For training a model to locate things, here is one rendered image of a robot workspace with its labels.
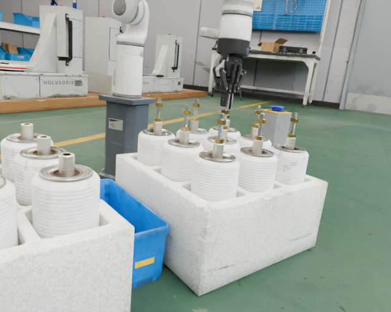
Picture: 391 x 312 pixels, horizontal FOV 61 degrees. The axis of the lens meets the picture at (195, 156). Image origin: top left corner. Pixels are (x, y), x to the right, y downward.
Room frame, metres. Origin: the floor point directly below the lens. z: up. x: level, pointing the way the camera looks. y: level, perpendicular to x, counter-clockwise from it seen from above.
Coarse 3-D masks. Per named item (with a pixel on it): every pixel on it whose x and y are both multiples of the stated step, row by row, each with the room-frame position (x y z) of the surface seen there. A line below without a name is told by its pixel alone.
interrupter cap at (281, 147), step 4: (276, 144) 0.81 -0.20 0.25; (280, 144) 0.82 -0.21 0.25; (284, 144) 0.83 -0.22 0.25; (276, 148) 0.78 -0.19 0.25; (280, 148) 0.78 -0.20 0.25; (284, 148) 0.80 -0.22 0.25; (296, 148) 0.80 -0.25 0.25; (300, 148) 0.80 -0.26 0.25; (292, 152) 0.76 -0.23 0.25; (296, 152) 0.76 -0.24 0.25; (300, 152) 0.76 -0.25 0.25
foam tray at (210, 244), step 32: (128, 160) 0.79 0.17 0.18; (160, 192) 0.66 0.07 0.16; (288, 192) 0.68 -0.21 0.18; (320, 192) 0.76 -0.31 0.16; (192, 224) 0.57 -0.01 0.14; (224, 224) 0.56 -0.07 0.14; (256, 224) 0.62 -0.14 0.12; (288, 224) 0.69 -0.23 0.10; (192, 256) 0.56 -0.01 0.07; (224, 256) 0.57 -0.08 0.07; (256, 256) 0.63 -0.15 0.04; (288, 256) 0.71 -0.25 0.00; (192, 288) 0.55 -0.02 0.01
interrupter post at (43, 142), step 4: (40, 136) 0.55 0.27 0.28; (44, 136) 0.56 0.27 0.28; (48, 136) 0.56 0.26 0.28; (40, 140) 0.54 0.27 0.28; (44, 140) 0.54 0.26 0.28; (48, 140) 0.55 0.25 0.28; (40, 144) 0.54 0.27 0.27; (44, 144) 0.54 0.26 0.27; (48, 144) 0.55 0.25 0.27; (40, 148) 0.54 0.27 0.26; (44, 148) 0.54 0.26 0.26; (48, 148) 0.55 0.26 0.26; (40, 152) 0.54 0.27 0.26; (44, 152) 0.54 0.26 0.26; (48, 152) 0.55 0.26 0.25
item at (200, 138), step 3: (177, 132) 0.89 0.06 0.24; (207, 132) 0.90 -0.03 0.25; (177, 135) 0.89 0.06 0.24; (189, 135) 0.86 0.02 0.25; (192, 135) 0.86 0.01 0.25; (195, 135) 0.86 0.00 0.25; (198, 135) 0.86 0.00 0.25; (201, 135) 0.87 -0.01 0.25; (204, 135) 0.87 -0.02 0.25; (207, 135) 0.88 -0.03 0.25; (189, 138) 0.86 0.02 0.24; (192, 138) 0.86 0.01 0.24; (195, 138) 0.86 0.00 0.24; (198, 138) 0.86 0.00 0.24; (201, 138) 0.86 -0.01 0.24; (204, 138) 0.87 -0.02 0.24; (198, 141) 0.86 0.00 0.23; (201, 141) 0.86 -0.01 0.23; (201, 144) 0.86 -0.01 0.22
